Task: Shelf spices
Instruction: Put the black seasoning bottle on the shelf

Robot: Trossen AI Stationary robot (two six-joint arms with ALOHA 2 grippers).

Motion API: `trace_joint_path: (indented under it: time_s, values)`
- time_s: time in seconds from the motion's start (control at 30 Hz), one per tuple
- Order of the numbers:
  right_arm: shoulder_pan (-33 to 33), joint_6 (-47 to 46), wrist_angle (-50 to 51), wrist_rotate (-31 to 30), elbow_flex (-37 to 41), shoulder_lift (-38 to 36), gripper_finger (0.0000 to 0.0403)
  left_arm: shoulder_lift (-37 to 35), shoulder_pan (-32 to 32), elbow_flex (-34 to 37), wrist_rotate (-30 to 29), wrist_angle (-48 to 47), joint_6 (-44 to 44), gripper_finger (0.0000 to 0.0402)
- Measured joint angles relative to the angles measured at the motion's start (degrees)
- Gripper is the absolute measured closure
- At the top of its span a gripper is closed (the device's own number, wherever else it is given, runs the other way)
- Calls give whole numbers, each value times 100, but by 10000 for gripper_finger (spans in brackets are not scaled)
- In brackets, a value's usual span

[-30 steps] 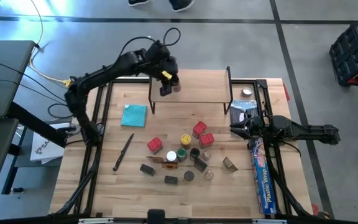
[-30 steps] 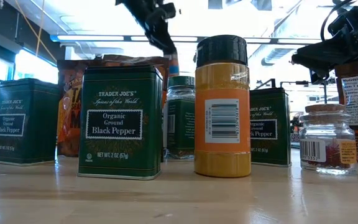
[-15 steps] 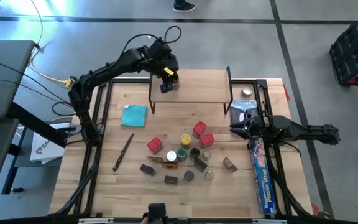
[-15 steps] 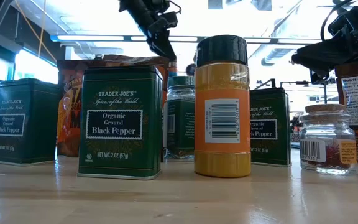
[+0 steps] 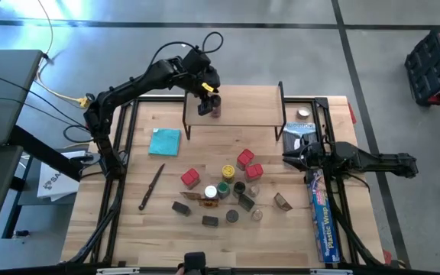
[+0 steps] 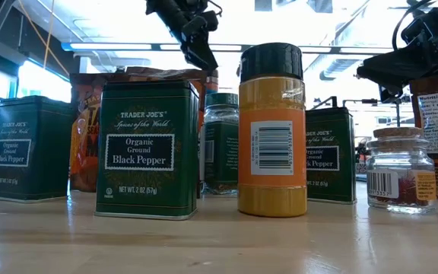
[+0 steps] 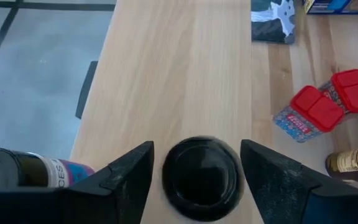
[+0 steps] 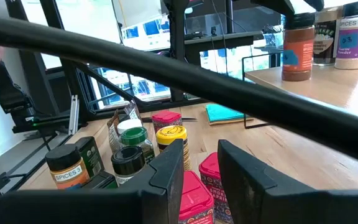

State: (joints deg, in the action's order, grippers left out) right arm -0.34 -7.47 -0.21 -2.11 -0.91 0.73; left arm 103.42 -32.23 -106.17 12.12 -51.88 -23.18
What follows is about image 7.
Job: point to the Yellowstone waterfall book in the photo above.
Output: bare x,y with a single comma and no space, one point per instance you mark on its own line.
270,21

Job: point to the purple label black lid jar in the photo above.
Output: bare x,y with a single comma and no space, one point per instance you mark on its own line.
36,169

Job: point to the blue plastic wrap box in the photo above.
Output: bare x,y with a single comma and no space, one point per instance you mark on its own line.
337,6

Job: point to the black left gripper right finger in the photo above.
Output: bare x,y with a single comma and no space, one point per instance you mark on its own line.
278,193

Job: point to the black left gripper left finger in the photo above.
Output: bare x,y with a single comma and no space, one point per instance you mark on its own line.
120,193

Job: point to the black lid reddish spice jar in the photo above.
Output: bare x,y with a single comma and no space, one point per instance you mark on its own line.
202,179

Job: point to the wooden shelf with black legs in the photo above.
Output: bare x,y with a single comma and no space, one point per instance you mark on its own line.
182,77

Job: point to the black metal bracket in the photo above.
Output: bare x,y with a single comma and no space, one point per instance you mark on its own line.
85,90

